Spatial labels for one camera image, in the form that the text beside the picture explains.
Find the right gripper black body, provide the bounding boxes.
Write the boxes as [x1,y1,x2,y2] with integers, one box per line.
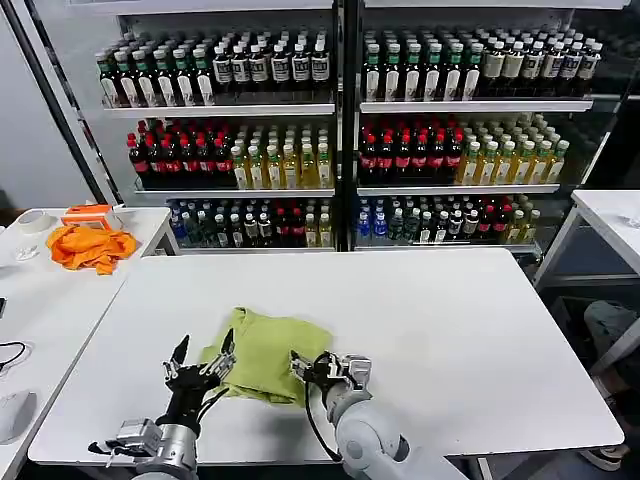
[303,351,352,397]

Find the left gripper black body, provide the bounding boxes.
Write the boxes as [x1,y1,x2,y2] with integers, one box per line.
[165,364,222,427]

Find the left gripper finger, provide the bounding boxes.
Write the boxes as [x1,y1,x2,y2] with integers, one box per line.
[162,334,192,382]
[199,328,238,383]

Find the yellow-green shirt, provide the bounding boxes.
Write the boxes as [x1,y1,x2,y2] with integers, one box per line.
[199,306,334,407]

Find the orange cloth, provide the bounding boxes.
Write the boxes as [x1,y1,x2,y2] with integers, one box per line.
[45,224,138,277]

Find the white side table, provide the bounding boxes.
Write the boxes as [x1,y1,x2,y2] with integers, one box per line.
[0,206,175,480]

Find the grey computer mouse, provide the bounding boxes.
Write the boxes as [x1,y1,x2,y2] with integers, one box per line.
[0,390,39,444]

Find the orange and white box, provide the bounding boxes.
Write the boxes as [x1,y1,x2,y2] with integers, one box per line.
[60,203,124,233]

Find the white tape roll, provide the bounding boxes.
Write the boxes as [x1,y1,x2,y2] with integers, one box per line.
[16,209,50,235]

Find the shelf rack of drink bottles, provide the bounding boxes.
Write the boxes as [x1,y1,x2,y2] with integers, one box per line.
[94,0,632,256]

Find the person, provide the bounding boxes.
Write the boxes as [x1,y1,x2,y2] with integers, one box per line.
[581,298,640,472]

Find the black slanted pole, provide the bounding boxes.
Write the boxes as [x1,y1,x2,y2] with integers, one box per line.
[1,0,125,206]

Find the white table with grey legs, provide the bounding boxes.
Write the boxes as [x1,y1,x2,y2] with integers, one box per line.
[532,188,640,292]

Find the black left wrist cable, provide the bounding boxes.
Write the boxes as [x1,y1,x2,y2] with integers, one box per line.
[196,386,232,424]

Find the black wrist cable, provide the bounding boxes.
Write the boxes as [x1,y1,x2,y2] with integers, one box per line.
[196,386,232,424]
[301,383,346,464]

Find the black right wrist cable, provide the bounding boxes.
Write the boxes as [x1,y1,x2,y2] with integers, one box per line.
[301,383,346,464]

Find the thin black cable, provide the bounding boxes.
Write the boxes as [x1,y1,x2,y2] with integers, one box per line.
[0,340,34,377]

